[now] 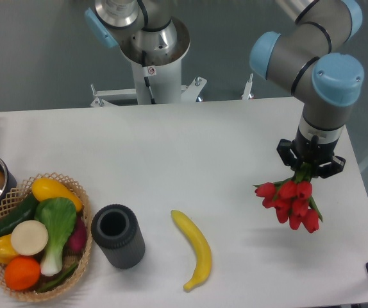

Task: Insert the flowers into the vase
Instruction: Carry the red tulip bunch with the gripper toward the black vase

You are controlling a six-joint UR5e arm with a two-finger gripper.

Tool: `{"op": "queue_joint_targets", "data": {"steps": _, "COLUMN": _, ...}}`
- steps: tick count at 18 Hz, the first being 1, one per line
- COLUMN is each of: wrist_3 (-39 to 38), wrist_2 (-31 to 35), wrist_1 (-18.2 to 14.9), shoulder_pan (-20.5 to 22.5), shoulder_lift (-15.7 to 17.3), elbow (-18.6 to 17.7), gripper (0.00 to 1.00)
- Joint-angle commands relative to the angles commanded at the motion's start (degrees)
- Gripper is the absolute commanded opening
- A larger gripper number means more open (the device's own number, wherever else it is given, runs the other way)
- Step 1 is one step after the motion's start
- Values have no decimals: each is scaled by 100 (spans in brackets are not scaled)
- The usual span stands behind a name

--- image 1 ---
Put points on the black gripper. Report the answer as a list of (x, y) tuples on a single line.
[(311, 150)]

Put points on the red tulip bouquet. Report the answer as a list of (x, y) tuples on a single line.
[(292, 200)]

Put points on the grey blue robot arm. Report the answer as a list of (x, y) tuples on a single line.
[(305, 63)]

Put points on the dark grey ribbed vase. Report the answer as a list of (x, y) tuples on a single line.
[(116, 230)]

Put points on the yellow plastic banana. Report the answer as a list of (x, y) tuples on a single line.
[(200, 247)]

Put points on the purple red sweet potato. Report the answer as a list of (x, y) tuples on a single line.
[(78, 238)]

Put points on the green bok choy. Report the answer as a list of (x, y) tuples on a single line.
[(58, 215)]

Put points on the green bean pod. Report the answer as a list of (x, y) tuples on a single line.
[(58, 280)]

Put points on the yellow squash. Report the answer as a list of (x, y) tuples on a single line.
[(47, 188)]

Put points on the woven wicker basket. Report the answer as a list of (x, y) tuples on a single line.
[(11, 200)]

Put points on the green cucumber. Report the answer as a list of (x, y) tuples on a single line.
[(23, 212)]

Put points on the cream round disc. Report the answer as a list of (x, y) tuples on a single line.
[(29, 237)]

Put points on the orange fruit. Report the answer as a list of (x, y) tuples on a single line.
[(22, 273)]

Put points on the yellow bell pepper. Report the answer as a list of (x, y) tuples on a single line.
[(7, 252)]

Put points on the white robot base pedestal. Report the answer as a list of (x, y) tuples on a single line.
[(155, 58)]

